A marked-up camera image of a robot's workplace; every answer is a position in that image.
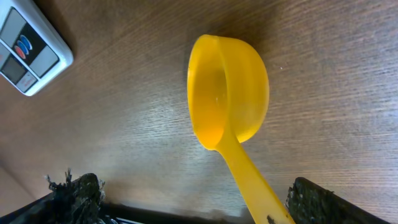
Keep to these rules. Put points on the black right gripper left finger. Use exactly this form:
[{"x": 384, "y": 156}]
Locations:
[{"x": 71, "y": 201}]

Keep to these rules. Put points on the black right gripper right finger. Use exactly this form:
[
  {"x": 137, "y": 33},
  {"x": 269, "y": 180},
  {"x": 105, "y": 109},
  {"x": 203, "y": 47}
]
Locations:
[{"x": 307, "y": 202}]

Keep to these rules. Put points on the yellow plastic scoop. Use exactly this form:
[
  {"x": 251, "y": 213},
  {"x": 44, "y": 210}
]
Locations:
[{"x": 228, "y": 98}]

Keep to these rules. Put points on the white digital kitchen scale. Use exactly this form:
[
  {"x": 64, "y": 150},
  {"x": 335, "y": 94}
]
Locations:
[{"x": 32, "y": 51}]

